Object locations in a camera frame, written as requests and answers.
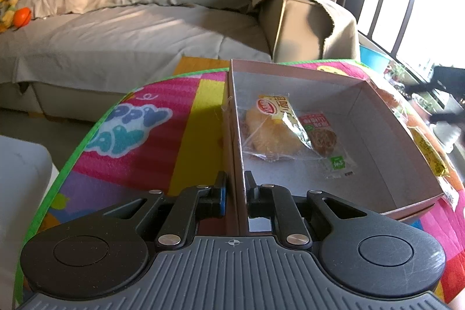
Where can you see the blue plastic basin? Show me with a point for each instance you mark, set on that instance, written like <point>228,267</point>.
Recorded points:
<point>374,57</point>

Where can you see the yellow mat piece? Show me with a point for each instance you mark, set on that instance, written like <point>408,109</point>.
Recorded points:
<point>201,66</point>

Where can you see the small red-green label snack packet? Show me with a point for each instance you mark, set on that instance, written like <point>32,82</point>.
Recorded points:
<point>323,141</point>

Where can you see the orange toy ball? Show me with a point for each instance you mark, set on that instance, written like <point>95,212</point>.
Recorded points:
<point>22,17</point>

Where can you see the pink cardboard box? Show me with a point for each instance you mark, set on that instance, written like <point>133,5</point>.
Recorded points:
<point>381,157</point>

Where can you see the grey covered sofa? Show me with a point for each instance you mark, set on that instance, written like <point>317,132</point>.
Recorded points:
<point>127,34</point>

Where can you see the yellow plush toy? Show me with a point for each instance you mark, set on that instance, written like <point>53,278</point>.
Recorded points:
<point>8,14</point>

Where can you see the yellow-label bread packet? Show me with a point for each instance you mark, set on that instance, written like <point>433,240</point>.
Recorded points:
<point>269,135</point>

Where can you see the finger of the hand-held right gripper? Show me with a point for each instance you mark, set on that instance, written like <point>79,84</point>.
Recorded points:
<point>417,87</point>
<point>447,116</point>

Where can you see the colourful printed play mat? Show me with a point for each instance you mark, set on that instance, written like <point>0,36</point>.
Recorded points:
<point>145,157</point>

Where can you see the long yellow snack packet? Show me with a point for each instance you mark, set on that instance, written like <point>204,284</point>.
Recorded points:
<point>428,150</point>

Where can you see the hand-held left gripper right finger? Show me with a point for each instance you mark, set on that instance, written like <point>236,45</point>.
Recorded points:
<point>250,203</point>

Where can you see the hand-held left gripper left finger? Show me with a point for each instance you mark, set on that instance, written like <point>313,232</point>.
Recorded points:
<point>220,201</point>

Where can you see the small potted plant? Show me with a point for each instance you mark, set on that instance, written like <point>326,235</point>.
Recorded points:
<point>396,72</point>
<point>424,106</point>

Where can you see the black window frame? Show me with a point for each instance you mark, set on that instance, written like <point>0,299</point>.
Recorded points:
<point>380,5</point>

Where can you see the white storage box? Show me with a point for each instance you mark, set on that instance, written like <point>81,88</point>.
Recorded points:
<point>21,193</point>

